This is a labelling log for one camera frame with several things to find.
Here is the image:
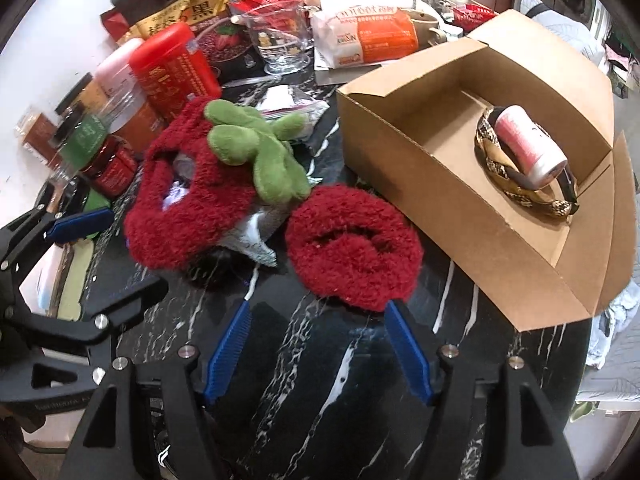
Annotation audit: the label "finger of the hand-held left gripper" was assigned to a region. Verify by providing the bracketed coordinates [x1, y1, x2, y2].
[0, 278, 170, 357]
[0, 207, 117, 272]

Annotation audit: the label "pink white cylindrical bottle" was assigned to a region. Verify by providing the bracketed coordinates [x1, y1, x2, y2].
[492, 105, 569, 186]

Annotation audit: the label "white cloth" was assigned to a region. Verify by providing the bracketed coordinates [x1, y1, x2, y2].
[520, 0, 607, 67]

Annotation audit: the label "red fluffy sock green leaves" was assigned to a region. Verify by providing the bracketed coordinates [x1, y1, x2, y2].
[123, 96, 312, 271]

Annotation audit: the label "white orange bread packet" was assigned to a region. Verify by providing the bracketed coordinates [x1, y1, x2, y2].
[309, 4, 421, 68]

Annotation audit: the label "black marble desktop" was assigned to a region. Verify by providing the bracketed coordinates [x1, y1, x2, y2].
[50, 60, 593, 480]

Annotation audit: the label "glass measuring cup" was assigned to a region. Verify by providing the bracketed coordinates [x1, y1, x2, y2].
[235, 2, 321, 76]

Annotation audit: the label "tan canister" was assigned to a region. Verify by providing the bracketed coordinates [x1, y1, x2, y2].
[59, 72, 109, 117]

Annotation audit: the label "beige mug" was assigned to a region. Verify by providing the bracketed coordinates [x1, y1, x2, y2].
[409, 7, 451, 52]

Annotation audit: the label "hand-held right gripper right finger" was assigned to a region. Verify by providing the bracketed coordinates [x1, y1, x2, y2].
[384, 300, 581, 480]

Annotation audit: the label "pink canister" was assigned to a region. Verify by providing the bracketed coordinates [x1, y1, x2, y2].
[94, 37, 146, 106]

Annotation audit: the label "snake print headband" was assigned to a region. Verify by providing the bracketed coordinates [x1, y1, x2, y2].
[473, 106, 581, 218]

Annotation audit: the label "black gold snack bag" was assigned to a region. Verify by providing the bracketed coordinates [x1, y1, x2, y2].
[127, 0, 241, 47]

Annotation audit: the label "green plastic piece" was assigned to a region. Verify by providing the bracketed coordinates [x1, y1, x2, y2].
[84, 189, 114, 212]

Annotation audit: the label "light blue cloth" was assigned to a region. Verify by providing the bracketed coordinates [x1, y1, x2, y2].
[585, 290, 640, 372]

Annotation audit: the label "red canister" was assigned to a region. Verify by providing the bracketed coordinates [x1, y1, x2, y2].
[129, 22, 222, 123]

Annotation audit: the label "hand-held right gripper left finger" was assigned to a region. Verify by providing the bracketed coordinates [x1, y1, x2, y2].
[60, 301, 252, 480]

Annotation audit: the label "clear jar orange label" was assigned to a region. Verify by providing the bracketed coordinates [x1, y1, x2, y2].
[97, 87, 168, 153]

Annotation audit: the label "small red jar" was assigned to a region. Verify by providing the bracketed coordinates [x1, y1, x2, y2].
[80, 135, 138, 198]

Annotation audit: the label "green label jar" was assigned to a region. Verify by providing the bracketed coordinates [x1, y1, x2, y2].
[52, 105, 112, 182]

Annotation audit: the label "brown spice jar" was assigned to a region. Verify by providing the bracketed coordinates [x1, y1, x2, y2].
[15, 107, 63, 162]

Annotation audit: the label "silver foil packet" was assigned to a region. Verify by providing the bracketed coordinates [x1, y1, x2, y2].
[256, 85, 329, 135]
[219, 206, 281, 267]

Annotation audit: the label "small red packet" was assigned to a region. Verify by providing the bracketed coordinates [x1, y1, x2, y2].
[452, 4, 501, 33]

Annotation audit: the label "brown cardboard box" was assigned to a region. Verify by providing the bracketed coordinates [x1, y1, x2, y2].
[336, 8, 640, 333]

